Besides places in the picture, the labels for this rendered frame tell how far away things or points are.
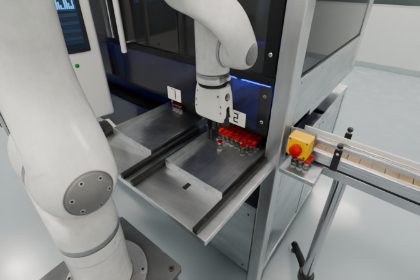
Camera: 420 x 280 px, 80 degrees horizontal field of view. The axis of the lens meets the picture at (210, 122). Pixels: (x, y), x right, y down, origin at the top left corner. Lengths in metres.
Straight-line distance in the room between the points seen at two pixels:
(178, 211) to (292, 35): 0.61
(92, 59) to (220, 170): 0.86
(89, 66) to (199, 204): 0.91
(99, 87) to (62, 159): 1.09
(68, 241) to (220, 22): 0.47
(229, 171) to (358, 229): 1.35
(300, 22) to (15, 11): 0.62
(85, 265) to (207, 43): 0.51
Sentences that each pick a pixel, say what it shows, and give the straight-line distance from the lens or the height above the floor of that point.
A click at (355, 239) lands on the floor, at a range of 2.04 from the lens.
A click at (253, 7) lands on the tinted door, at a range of 0.83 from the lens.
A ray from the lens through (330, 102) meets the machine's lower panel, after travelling 1.54.
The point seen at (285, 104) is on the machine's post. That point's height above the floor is 1.14.
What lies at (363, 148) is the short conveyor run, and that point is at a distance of 1.05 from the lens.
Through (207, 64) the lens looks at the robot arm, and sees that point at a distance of 0.59.
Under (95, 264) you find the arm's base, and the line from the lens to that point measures 0.60.
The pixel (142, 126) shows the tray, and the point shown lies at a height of 0.88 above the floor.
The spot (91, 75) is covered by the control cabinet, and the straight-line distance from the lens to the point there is 1.43.
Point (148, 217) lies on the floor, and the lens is 1.95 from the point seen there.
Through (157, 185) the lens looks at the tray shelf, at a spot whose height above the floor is 0.88.
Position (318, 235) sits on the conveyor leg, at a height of 0.48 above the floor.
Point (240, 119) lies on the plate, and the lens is 0.95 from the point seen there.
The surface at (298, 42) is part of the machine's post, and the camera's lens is 0.77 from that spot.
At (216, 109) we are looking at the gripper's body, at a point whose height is 1.20.
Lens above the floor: 1.50
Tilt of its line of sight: 31 degrees down
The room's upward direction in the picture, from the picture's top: straight up
